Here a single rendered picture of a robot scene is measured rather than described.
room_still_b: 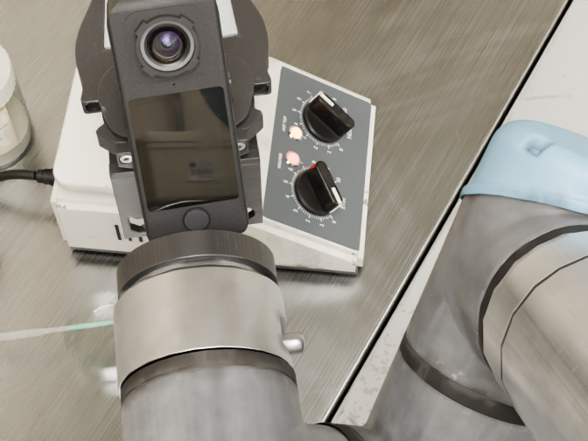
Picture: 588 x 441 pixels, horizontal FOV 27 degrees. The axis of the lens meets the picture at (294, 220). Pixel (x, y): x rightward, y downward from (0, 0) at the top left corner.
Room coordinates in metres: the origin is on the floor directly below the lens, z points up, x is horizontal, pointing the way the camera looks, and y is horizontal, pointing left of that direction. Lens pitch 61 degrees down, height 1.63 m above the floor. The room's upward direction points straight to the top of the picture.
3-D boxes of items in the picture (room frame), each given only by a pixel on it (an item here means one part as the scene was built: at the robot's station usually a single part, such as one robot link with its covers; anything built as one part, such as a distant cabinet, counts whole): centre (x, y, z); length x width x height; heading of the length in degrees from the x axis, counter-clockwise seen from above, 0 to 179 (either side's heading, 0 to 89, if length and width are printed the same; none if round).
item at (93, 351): (0.32, 0.12, 0.91); 0.06 x 0.06 x 0.02
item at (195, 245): (0.29, 0.05, 1.13); 0.12 x 0.08 x 0.09; 8
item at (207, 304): (0.22, 0.04, 1.14); 0.08 x 0.05 x 0.08; 98
